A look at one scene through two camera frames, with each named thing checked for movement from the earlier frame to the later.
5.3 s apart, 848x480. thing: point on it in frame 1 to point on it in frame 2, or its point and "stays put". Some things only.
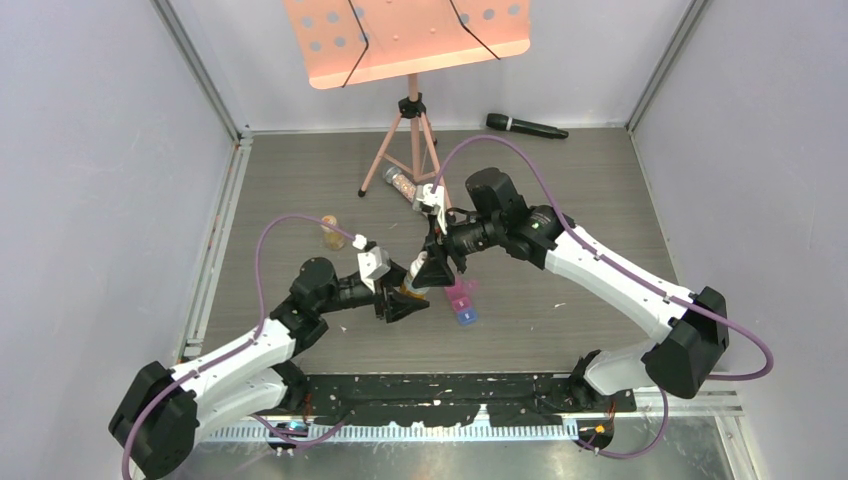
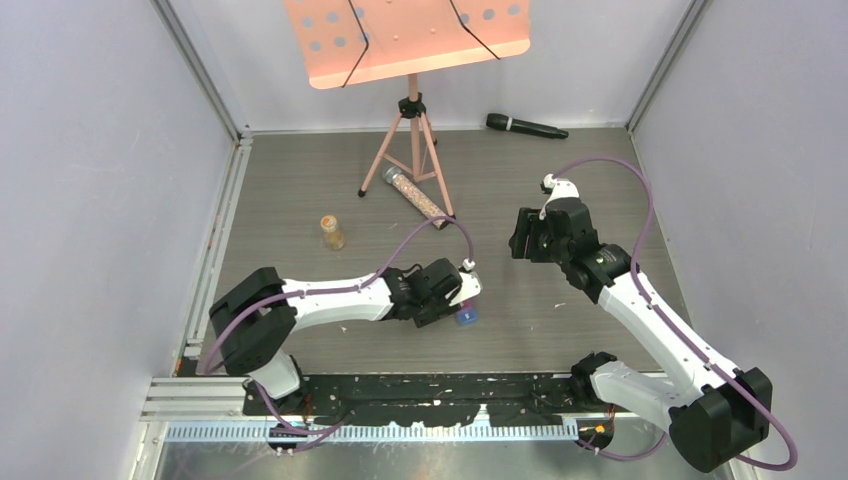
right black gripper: x=435 y=271 to x=528 y=223
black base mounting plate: x=452 y=400 stays put
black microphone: x=507 y=123 stays put
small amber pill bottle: x=333 y=239 stays put
